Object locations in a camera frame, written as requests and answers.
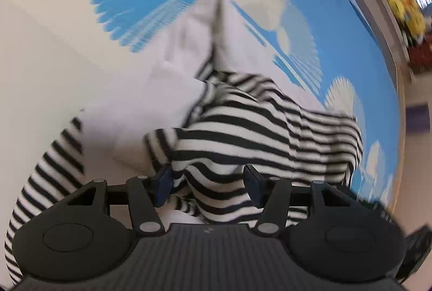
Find black white striped garment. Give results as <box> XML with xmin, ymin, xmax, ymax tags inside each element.
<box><xmin>4</xmin><ymin>0</ymin><xmax>363</xmax><ymax>284</ymax></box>

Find purple box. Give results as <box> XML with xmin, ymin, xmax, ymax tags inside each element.
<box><xmin>406</xmin><ymin>103</ymin><xmax>431</xmax><ymax>134</ymax></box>

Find blue white patterned bedsheet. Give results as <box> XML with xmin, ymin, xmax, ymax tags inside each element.
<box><xmin>1</xmin><ymin>0</ymin><xmax>400</xmax><ymax>209</ymax></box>

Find dark red plush toy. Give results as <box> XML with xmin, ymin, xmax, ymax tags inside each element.
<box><xmin>408</xmin><ymin>40</ymin><xmax>432</xmax><ymax>74</ymax></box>

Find yellow plush toy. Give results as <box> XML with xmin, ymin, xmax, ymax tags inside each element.
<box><xmin>387</xmin><ymin>0</ymin><xmax>426</xmax><ymax>39</ymax></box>

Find wooden bed frame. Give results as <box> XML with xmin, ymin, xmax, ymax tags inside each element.
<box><xmin>355</xmin><ymin>0</ymin><xmax>406</xmax><ymax>213</ymax></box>

